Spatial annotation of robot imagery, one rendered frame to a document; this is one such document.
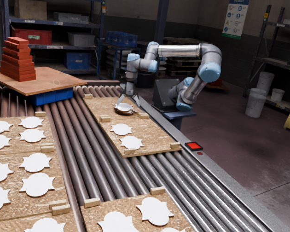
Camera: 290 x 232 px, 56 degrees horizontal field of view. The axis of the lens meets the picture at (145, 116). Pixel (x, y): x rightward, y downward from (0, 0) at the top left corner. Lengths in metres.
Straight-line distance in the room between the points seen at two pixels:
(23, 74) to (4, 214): 1.18
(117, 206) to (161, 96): 1.23
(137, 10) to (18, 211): 6.46
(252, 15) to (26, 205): 6.55
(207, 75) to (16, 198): 1.16
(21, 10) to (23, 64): 3.69
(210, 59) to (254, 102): 3.56
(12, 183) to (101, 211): 0.37
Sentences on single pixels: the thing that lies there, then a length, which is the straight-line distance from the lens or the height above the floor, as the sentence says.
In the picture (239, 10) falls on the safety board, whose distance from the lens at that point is 7.35.
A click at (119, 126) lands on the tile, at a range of 1.63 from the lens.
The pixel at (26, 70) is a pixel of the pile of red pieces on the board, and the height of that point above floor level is 1.11.
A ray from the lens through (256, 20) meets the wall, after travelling 7.01.
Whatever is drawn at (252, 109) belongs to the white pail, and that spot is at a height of 0.15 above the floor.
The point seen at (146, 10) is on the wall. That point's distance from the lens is 7.31.
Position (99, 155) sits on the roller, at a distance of 1.39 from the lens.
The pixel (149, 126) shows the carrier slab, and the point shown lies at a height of 0.94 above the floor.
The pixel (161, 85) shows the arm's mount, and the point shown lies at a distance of 2.17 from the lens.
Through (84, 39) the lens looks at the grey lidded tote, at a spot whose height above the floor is 0.77.
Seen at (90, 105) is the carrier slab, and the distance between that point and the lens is 1.94.
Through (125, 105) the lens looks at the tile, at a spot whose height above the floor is 0.98.
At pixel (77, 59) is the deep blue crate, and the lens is 6.04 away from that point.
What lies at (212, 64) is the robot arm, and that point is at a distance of 1.63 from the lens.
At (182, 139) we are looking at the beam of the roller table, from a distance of 1.66.
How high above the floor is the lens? 1.64
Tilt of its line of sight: 22 degrees down
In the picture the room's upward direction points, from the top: 8 degrees clockwise
